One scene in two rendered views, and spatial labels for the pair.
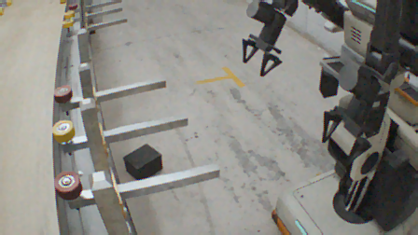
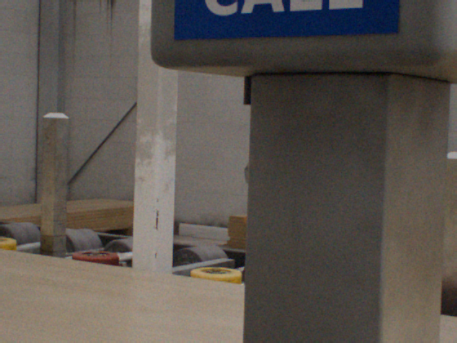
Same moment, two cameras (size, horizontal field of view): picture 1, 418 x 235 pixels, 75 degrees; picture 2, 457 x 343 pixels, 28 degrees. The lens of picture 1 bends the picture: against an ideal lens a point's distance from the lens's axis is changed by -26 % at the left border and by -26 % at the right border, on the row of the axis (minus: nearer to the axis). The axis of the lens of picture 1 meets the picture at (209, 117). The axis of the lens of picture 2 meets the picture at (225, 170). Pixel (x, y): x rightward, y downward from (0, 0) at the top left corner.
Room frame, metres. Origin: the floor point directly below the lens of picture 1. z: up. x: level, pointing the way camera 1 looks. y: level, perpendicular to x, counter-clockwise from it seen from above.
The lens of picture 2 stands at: (1.87, 0.56, 1.14)
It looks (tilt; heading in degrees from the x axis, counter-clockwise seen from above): 3 degrees down; 145
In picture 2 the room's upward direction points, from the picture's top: 2 degrees clockwise
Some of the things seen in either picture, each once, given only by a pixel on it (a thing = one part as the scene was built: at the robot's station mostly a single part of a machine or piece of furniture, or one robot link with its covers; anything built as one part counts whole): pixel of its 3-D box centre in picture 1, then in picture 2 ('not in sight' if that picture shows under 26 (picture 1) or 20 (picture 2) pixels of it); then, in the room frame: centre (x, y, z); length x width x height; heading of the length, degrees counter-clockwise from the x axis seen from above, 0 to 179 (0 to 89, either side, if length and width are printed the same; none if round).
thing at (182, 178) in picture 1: (140, 188); not in sight; (0.62, 0.18, 0.83); 0.43 x 0.03 x 0.04; 112
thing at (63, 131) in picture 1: (65, 140); not in sight; (0.78, 0.45, 0.85); 0.08 x 0.08 x 0.11
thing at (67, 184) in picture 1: (72, 194); not in sight; (0.55, 0.36, 0.85); 0.08 x 0.08 x 0.11
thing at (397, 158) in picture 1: (366, 161); not in sight; (0.87, -0.61, 0.68); 0.28 x 0.27 x 0.25; 22
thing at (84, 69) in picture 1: (96, 136); not in sight; (0.79, 0.34, 0.87); 0.04 x 0.04 x 0.48; 22
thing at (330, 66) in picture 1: (355, 88); not in sight; (0.88, -0.47, 0.99); 0.28 x 0.16 x 0.22; 22
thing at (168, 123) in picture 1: (121, 134); not in sight; (0.86, 0.27, 0.83); 0.43 x 0.03 x 0.04; 112
